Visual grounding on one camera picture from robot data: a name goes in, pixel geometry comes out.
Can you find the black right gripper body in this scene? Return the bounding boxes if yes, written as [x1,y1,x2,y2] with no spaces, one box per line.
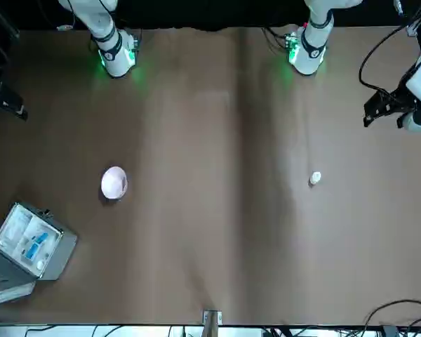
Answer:
[0,81,29,122]

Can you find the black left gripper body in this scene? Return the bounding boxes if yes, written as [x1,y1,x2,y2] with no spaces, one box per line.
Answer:
[363,82,417,128]

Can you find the pink bowl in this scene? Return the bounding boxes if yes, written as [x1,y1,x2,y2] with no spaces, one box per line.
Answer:
[100,166,129,200]

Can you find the blue white packet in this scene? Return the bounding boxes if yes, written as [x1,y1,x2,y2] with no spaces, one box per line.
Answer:
[22,230,53,263]

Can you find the silver metal case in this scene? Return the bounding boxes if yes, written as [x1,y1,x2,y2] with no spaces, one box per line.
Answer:
[0,201,79,307]

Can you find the black cable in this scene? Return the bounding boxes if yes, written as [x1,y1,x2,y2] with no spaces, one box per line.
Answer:
[364,299,421,327]
[359,20,421,94]

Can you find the aluminium frame post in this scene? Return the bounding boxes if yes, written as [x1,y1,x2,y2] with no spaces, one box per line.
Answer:
[202,309,223,337]
[405,0,421,36]

